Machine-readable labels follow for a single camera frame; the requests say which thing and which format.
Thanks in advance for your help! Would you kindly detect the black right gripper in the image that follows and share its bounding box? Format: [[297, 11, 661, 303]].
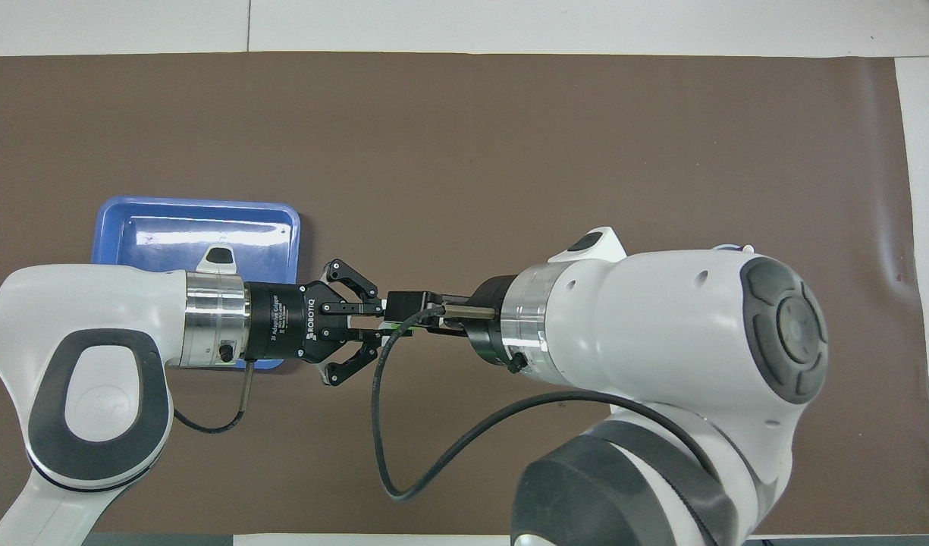
[[387, 275, 519, 366]]

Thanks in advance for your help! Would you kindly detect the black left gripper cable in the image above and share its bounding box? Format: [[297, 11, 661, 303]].
[[172, 362, 253, 435]]

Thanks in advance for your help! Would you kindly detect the brown table mat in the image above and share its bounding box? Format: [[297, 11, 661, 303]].
[[0, 52, 929, 535]]

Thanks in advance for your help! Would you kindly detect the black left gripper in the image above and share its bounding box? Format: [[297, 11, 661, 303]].
[[244, 259, 393, 388]]

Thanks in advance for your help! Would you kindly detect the blue plastic tray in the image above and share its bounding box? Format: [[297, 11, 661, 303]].
[[91, 196, 302, 371]]

